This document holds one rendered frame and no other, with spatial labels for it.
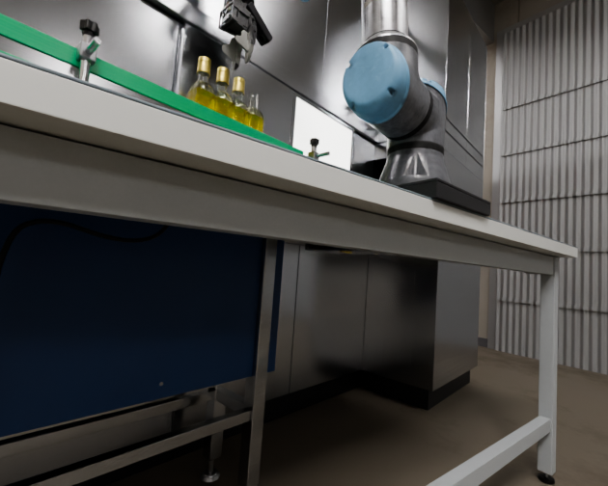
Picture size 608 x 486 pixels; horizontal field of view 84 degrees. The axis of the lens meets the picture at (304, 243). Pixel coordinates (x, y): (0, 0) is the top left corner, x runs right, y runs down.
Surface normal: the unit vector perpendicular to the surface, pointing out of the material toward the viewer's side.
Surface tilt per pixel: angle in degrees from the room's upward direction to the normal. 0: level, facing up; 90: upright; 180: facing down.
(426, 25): 90
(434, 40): 90
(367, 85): 96
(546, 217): 90
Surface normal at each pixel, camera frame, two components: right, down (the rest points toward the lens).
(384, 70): -0.66, 0.00
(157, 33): 0.74, 0.00
